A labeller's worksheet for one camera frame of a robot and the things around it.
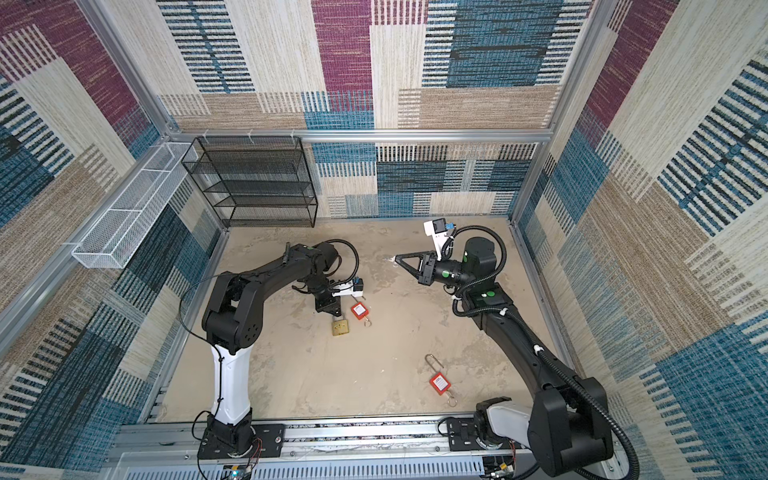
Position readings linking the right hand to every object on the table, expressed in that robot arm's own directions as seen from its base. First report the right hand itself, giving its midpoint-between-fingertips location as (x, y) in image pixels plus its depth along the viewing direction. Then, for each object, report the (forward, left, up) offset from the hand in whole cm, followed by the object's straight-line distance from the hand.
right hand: (397, 263), depth 71 cm
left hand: (+4, +18, -27) cm, 33 cm away
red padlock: (-19, -10, -28) cm, 35 cm away
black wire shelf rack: (+48, +50, -12) cm, 70 cm away
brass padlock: (-2, +17, -28) cm, 33 cm away
